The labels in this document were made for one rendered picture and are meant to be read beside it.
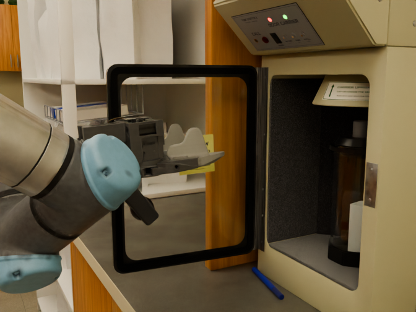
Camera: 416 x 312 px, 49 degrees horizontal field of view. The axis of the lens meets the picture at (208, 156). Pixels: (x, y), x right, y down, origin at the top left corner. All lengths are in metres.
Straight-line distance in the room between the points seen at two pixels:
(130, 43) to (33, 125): 1.40
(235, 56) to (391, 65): 0.37
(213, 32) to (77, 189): 0.57
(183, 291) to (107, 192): 0.52
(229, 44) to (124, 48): 0.91
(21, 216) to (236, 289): 0.54
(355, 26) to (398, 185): 0.26
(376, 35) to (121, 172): 0.42
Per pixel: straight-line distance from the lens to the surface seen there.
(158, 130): 0.67
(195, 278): 1.02
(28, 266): 0.56
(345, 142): 0.88
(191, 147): 0.69
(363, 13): 0.70
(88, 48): 1.93
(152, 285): 1.00
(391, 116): 0.75
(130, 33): 1.85
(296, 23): 0.78
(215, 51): 0.98
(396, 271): 0.84
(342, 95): 0.83
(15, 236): 0.56
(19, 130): 0.46
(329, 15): 0.73
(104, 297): 1.25
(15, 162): 0.47
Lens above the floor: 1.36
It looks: 10 degrees down
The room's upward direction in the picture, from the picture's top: straight up
